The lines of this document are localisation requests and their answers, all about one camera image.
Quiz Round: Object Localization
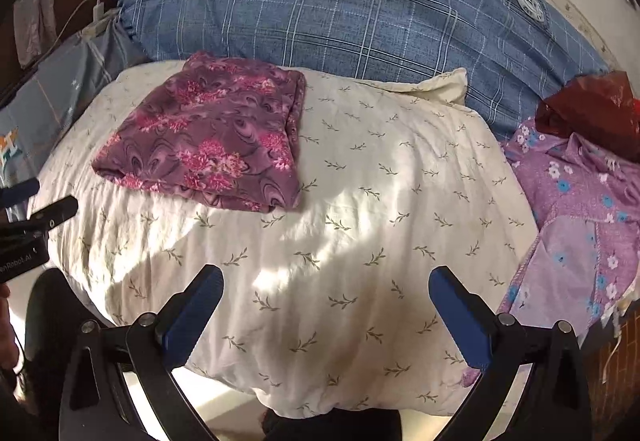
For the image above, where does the white charger cable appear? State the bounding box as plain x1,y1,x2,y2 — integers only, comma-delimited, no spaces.
54,0,101,46

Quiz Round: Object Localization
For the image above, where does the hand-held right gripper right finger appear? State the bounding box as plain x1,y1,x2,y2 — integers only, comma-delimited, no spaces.
428,266,593,441

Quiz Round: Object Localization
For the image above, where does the light blue bed sheet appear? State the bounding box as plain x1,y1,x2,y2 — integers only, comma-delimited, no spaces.
0,21,146,222

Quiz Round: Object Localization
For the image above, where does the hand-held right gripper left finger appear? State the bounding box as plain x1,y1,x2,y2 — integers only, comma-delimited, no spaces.
59,265,224,441

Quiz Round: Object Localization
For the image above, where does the grey white cloth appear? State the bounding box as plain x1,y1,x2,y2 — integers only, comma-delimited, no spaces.
12,0,62,68

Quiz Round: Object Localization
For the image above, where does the cream leaf print pillow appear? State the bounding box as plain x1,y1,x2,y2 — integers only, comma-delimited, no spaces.
37,61,541,419

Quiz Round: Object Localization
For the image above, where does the lilac flower print garment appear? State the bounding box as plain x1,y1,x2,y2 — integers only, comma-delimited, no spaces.
462,118,640,387

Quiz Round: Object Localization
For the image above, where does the blue plaid quilt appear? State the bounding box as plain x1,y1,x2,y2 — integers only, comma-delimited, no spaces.
115,0,611,142

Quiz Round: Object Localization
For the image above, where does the red plastic bag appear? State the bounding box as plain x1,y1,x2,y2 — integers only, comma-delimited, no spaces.
535,71,640,162

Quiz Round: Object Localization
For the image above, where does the purple floral garment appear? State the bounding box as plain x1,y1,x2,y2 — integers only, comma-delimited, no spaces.
91,51,307,214

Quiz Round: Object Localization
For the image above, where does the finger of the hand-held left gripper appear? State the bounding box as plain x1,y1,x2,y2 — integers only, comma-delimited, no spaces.
0,178,41,210
27,196,79,230

